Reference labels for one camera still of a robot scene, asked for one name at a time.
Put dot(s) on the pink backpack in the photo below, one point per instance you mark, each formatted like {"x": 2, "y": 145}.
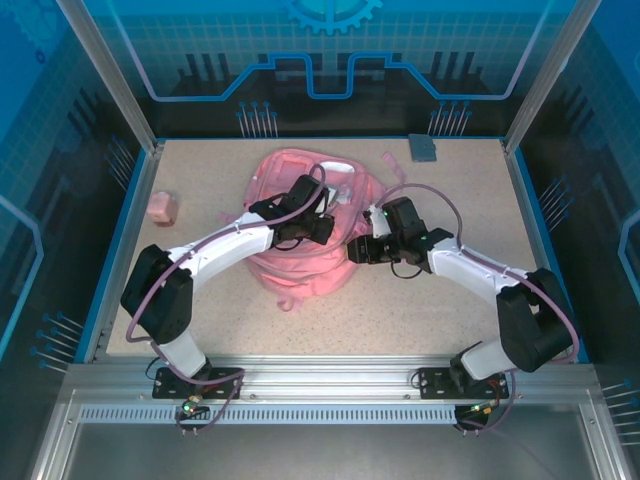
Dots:
{"x": 310, "y": 275}

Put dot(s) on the grey-blue pouch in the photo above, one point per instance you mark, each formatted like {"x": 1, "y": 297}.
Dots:
{"x": 422, "y": 147}

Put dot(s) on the small pink box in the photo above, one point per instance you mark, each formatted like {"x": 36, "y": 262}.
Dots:
{"x": 161, "y": 209}

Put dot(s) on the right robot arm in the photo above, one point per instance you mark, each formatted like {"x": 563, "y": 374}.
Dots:
{"x": 475, "y": 265}

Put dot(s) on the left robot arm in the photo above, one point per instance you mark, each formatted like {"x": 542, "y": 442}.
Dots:
{"x": 220, "y": 250}

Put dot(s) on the grey metal shelf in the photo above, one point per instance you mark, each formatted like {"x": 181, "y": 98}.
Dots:
{"x": 320, "y": 455}

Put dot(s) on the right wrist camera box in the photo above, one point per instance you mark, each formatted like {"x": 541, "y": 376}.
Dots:
{"x": 402, "y": 215}

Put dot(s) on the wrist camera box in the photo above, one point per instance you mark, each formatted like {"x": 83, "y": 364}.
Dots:
{"x": 305, "y": 192}
{"x": 402, "y": 215}

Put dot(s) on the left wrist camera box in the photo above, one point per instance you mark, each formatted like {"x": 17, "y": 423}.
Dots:
{"x": 305, "y": 192}

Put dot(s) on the aluminium mounting rail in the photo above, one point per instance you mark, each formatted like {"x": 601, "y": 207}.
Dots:
{"x": 325, "y": 375}

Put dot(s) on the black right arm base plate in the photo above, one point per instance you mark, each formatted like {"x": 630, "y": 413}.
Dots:
{"x": 435, "y": 382}

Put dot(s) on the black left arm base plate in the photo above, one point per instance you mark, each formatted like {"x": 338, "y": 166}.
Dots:
{"x": 220, "y": 385}

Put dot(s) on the aluminium frame post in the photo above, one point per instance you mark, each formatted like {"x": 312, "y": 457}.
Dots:
{"x": 117, "y": 85}
{"x": 545, "y": 85}

